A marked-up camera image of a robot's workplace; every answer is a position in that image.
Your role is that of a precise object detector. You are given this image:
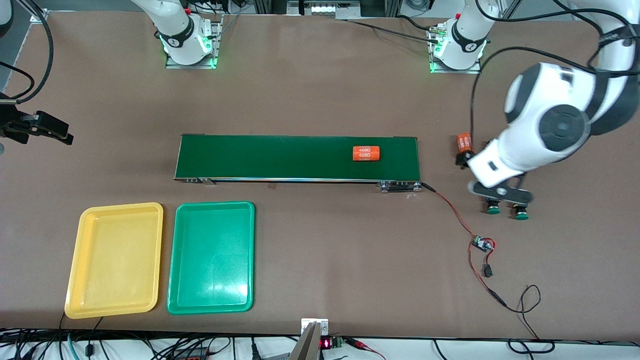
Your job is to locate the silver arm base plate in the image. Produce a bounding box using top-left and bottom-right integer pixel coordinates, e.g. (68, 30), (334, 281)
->
(429, 25), (483, 75)
(165, 15), (223, 70)

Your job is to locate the red test lead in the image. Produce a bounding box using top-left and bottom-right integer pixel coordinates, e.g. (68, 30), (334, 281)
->
(345, 337), (387, 360)

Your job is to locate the black table cable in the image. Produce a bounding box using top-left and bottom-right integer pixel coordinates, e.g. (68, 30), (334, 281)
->
(345, 14), (441, 43)

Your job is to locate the silver camera mount bracket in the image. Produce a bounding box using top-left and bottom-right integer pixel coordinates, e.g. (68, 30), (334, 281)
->
(289, 318), (330, 360)

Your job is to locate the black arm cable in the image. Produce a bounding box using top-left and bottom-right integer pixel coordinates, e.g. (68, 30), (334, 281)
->
(470, 0), (640, 136)
(0, 0), (55, 101)

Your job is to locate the green conveyor belt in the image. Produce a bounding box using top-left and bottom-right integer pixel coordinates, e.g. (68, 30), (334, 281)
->
(173, 133), (423, 193)

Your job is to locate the looped black cable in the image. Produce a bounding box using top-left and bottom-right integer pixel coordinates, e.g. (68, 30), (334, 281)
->
(502, 284), (557, 355)

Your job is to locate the yellow plastic tray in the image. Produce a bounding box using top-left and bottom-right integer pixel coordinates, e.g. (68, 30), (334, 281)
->
(64, 202), (165, 320)

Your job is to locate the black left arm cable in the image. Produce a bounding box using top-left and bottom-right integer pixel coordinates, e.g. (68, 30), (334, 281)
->
(470, 0), (640, 136)

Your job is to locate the silver box with lights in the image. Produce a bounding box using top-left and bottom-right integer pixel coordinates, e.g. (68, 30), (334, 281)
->
(287, 0), (362, 20)

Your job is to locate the red and black wire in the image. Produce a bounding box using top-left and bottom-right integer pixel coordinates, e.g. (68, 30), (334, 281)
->
(421, 182), (508, 308)

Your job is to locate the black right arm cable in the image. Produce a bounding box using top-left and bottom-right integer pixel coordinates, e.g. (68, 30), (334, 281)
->
(0, 0), (55, 101)

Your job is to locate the green plastic tray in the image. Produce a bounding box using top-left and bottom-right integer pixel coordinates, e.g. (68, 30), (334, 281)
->
(166, 201), (256, 316)

